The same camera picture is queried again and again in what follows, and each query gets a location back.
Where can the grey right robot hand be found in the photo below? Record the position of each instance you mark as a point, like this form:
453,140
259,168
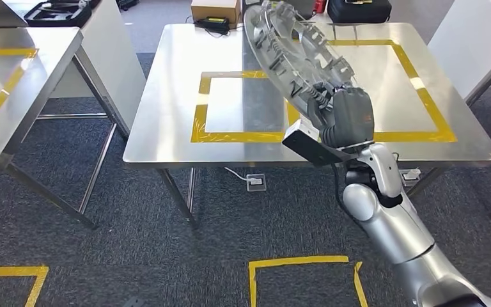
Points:
351,114

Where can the grey plastic wheel hubcap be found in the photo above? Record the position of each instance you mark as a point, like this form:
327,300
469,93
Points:
288,55

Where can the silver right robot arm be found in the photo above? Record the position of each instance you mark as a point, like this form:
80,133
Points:
389,224

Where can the stainless steel workbench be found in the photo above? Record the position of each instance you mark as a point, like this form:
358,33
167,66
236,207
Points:
177,106

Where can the large yellow tape rectangle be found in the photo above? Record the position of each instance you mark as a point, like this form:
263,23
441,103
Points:
415,136

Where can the floor power socket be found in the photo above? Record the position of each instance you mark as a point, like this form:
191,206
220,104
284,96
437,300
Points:
256,182
410,177

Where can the black equipment bag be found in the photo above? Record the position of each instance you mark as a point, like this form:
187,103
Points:
357,10

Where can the red drink can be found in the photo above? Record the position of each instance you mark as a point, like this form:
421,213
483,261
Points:
319,5

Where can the small yellow tape rectangle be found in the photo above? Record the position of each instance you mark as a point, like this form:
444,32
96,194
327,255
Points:
237,136

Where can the white desk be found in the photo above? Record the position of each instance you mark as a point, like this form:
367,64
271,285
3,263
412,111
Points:
461,38
114,76

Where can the yellow floor tape square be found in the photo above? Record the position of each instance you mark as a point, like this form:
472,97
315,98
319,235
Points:
12,271
296,260

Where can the black charger with yellow label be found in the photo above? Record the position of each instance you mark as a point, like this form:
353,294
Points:
211,24

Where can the yellow floor tape strip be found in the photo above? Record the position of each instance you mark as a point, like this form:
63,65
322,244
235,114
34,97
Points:
360,284

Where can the brown cardboard box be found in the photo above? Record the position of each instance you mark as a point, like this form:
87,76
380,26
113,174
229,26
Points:
216,8

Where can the yellow tape on steel table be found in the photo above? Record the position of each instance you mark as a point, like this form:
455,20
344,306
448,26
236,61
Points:
4,52

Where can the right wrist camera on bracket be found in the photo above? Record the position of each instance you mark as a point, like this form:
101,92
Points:
313,146

